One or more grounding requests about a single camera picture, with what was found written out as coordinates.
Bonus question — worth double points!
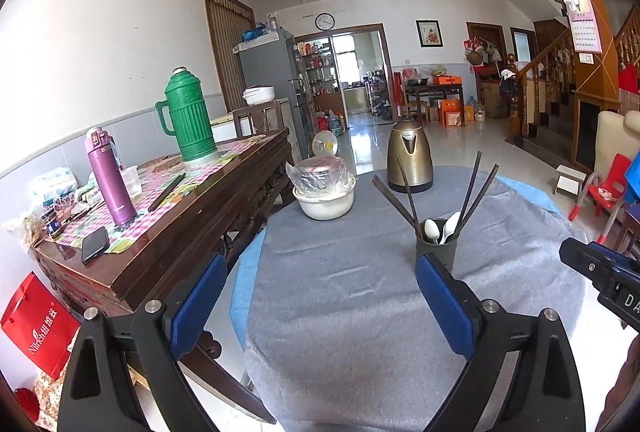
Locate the beige sofa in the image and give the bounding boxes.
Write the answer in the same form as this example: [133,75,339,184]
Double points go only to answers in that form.
[592,109,640,183]

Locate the dark wooden stool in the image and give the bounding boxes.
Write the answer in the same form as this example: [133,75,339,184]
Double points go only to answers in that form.
[615,202,640,258]

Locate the beige patterned cloth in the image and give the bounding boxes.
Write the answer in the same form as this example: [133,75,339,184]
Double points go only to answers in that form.
[12,369,68,425]

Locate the purple vacuum bottle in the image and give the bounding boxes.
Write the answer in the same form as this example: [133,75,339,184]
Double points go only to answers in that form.
[84,126,138,228]

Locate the round white fan heater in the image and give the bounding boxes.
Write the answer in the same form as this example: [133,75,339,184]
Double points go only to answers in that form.
[311,129,338,158]

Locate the blue bags on refrigerator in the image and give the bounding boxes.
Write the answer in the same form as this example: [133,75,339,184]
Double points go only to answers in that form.
[242,12,281,44]

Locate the wooden chair back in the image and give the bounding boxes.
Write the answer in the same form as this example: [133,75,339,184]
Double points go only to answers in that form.
[232,101,283,138]

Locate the black smartphone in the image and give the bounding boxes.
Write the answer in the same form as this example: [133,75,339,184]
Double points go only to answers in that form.
[81,226,110,264]

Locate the wooden staircase railing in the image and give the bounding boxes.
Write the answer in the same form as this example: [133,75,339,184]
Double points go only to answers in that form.
[505,7,640,158]

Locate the orange gift boxes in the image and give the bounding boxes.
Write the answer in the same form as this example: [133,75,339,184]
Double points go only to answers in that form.
[439,98,466,127]

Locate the bronze electric kettle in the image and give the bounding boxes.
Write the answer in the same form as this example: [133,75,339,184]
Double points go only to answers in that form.
[386,115,434,193]

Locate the pile of small packets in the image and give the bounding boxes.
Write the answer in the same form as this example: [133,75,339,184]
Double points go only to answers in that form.
[5,165,108,245]

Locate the red paper bag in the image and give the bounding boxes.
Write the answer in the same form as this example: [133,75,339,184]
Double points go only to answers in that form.
[0,271,81,381]

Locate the grey felt table cloth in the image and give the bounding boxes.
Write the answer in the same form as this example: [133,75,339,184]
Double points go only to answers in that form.
[243,166,588,432]

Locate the glass shelf cabinet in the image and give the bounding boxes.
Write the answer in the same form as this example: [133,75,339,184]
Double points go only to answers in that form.
[295,37,336,128]

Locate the grey metal utensil holder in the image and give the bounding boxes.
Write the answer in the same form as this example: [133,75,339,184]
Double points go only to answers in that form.
[415,217,460,275]

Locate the pink checked cloth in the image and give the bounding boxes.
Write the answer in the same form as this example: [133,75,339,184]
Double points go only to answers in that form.
[50,139,273,255]

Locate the red child chair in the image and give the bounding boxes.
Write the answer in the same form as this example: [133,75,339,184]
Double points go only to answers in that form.
[568,153,632,243]

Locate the grey refrigerator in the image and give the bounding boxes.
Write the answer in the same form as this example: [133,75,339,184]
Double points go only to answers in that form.
[236,27,317,163]

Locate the brown slatted wooden door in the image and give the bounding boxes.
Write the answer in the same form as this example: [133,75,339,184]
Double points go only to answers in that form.
[202,0,256,113]

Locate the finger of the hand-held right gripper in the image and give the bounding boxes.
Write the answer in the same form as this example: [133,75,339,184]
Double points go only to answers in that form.
[559,237,618,285]
[592,242,640,274]

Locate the dark wooden side table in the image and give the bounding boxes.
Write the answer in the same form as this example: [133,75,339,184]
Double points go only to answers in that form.
[402,82,466,123]

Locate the dark brown chopstick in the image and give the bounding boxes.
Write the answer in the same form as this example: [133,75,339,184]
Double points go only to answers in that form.
[456,163,500,235]
[396,154,421,233]
[376,176,425,229]
[459,151,483,225]
[371,179,422,235]

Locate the white box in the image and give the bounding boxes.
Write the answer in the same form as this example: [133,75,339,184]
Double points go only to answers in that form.
[210,112,238,143]

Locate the person's right forearm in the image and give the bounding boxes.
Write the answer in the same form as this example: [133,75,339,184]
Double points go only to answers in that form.
[597,337,640,432]

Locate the framed wall picture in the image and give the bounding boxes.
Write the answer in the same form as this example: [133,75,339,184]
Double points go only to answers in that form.
[415,19,444,48]

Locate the white plastic bowl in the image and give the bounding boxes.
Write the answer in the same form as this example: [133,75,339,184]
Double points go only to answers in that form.
[292,179,357,220]

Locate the pink wall calendar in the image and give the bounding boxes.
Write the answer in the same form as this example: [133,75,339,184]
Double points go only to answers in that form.
[559,0,604,54]

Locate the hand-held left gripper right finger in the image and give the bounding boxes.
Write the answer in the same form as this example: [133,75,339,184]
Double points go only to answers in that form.
[415,253,587,432]

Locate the carved dark wooden sideboard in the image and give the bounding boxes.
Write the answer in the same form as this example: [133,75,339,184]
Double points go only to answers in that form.
[32,128,296,423]

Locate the white cabinet with blue print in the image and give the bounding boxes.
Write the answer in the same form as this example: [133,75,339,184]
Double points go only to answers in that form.
[275,98,301,153]

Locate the white step stool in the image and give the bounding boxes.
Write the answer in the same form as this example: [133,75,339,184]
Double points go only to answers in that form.
[554,165,588,196]

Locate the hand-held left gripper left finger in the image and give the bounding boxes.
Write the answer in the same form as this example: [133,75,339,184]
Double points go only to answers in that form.
[56,252,228,432]

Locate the dark flat wooden stick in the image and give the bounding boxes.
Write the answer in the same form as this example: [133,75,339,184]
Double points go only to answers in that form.
[147,171,187,213]

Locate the green thermos jug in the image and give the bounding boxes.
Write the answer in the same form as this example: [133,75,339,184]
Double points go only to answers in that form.
[155,67,221,164]

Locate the white rice cooker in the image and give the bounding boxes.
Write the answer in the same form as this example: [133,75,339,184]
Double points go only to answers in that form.
[242,85,277,107]

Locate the clear plastic cup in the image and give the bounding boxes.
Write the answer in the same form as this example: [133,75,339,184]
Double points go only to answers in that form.
[120,165,140,199]

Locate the blue table cover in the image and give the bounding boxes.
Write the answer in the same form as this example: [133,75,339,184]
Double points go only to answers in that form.
[230,175,568,353]

